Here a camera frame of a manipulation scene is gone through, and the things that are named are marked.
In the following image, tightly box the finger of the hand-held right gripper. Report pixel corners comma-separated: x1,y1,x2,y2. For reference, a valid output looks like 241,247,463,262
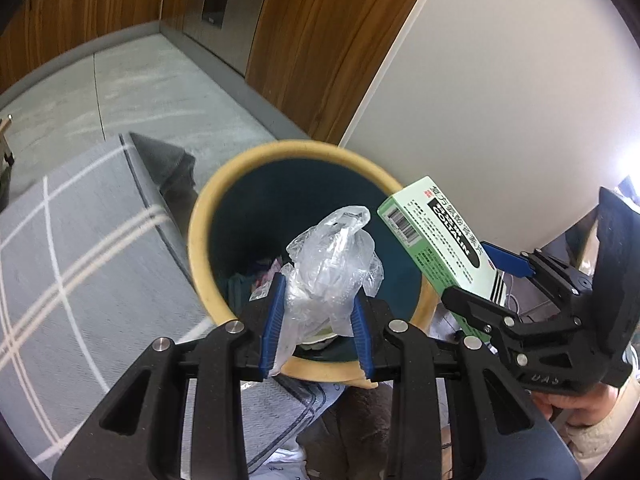
439,285,522,349
482,240,594,312

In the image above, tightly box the teal bin with yellow rim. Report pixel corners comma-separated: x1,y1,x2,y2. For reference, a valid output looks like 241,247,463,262
187,139,439,384

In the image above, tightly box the grey checked mat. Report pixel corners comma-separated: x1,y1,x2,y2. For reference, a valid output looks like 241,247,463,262
0,131,352,477

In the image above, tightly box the white cloth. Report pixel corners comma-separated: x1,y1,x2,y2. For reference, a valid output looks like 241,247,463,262
264,444,307,477

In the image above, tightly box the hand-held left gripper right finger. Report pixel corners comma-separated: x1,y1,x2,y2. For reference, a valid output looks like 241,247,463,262
349,291,582,480

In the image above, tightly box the person's right hand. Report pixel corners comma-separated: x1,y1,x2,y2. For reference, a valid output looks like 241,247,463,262
529,381,620,425

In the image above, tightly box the green cardboard box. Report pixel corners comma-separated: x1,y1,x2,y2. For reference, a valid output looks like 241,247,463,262
377,175,512,337

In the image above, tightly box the brown cloth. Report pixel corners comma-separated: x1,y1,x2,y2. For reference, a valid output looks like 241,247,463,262
322,374,402,480

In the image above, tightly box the clear plastic bag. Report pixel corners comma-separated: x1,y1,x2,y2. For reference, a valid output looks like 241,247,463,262
271,204,384,377

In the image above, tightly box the wooden stick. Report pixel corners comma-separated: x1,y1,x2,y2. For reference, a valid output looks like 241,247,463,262
0,114,17,167

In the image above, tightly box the stainless steel oven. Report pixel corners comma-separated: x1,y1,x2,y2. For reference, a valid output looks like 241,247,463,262
161,0,274,79

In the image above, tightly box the wooden kitchen cabinet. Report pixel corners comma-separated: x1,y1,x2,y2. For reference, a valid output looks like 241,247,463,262
244,0,442,147
0,0,172,94

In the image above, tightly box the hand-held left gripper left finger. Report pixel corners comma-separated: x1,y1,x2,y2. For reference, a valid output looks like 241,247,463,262
52,274,289,480

